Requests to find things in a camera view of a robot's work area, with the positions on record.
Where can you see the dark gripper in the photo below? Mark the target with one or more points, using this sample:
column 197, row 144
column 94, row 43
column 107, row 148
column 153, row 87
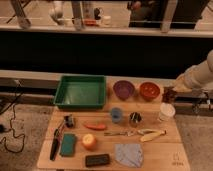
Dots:
column 169, row 95

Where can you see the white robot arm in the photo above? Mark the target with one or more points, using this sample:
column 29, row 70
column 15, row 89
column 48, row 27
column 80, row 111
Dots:
column 194, row 78

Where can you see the white paper cup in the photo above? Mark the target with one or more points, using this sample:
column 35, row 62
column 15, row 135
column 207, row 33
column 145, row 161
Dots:
column 167, row 112

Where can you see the metal cup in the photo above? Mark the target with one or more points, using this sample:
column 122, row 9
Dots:
column 134, row 119

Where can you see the blue cup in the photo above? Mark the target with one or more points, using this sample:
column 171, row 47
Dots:
column 116, row 115

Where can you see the dark grapes bunch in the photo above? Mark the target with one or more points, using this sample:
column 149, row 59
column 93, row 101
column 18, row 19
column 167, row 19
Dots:
column 69, row 121

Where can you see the orange bowl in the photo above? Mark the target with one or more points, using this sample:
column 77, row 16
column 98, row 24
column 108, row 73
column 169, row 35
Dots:
column 149, row 91

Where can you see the yellow banana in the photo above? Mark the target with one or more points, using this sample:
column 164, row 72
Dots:
column 148, row 135

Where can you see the purple bowl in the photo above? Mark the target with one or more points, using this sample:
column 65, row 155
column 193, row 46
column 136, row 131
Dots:
column 123, row 89

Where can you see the metal fork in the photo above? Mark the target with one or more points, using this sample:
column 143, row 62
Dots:
column 125, row 133

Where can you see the blue-grey cloth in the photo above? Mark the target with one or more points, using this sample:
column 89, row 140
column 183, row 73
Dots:
column 130, row 155

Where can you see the orange carrot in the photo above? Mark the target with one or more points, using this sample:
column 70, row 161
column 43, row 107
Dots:
column 95, row 127

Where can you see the green plastic tray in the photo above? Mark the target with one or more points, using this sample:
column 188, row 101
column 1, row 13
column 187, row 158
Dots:
column 81, row 92

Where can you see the orange fruit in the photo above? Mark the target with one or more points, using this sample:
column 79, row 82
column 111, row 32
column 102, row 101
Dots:
column 89, row 141

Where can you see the black eraser block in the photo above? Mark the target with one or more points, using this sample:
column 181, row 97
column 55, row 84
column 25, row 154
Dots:
column 97, row 160

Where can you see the green sponge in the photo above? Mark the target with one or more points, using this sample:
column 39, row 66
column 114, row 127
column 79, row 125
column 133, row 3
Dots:
column 68, row 145

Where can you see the black handled knife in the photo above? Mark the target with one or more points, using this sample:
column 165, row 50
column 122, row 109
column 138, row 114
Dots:
column 55, row 142

